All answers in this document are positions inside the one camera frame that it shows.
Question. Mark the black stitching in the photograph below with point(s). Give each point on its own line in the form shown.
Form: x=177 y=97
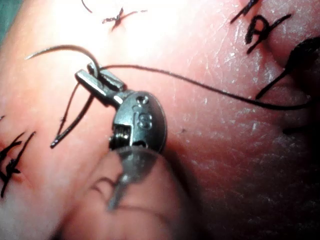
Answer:
x=260 y=30
x=75 y=122
x=117 y=20
x=11 y=163

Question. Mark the curved steel needle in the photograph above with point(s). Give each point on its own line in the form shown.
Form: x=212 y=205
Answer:
x=65 y=46

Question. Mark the black thread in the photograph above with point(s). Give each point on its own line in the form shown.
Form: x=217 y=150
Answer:
x=282 y=108

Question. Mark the left arm needle driver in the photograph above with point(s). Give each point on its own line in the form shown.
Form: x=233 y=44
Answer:
x=145 y=117

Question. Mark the blue-green cloth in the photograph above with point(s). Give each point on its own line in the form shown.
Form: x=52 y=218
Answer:
x=7 y=17

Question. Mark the left arm needle driver jaw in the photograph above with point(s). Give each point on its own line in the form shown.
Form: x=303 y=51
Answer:
x=93 y=83
x=112 y=80

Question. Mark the dark left arm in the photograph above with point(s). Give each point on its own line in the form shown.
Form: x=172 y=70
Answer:
x=142 y=215

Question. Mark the tissue pad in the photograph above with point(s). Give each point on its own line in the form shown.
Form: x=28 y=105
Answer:
x=215 y=150

